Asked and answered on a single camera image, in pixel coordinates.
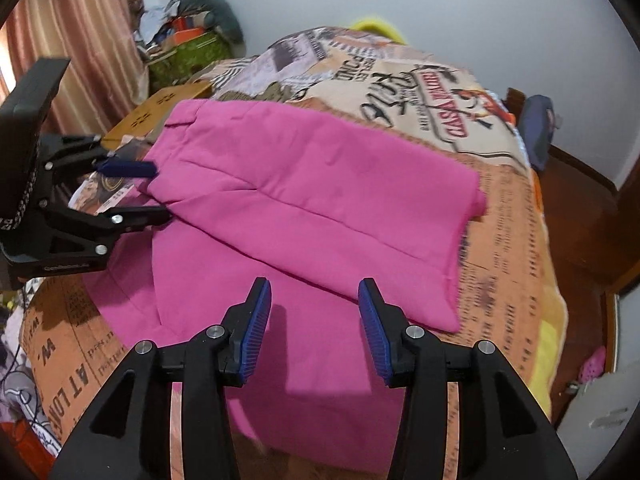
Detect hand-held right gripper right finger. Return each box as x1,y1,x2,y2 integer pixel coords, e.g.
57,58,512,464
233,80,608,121
358,277,581,480

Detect yellow plastic basin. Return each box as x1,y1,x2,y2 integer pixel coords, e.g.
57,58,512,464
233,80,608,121
348,16,407,45

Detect pink slipper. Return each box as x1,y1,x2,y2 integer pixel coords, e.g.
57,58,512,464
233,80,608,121
576,345,607,382

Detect striped curtain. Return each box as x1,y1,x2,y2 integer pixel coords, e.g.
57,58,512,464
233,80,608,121
0,0,151,141

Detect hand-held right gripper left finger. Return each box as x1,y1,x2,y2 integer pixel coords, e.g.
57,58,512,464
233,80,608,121
49,277,273,480

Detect wooden bed frame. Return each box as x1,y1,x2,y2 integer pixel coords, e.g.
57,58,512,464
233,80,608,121
505,87,640,441

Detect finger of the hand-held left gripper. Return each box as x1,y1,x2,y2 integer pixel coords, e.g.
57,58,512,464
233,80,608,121
44,135,159,184
39,199,172,271

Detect printed blanket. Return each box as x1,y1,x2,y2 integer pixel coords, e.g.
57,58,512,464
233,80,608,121
20,25,571,480

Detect pile of clothes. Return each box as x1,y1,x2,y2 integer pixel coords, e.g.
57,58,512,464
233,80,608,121
132,0,246,92

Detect pink pants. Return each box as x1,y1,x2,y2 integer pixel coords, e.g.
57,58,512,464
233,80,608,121
82,99,486,465

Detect dark blue cloth on chair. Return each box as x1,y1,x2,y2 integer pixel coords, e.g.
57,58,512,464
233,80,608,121
519,95,562,173

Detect patterned grey cloth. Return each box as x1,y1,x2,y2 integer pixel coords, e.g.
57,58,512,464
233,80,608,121
0,305,58,443

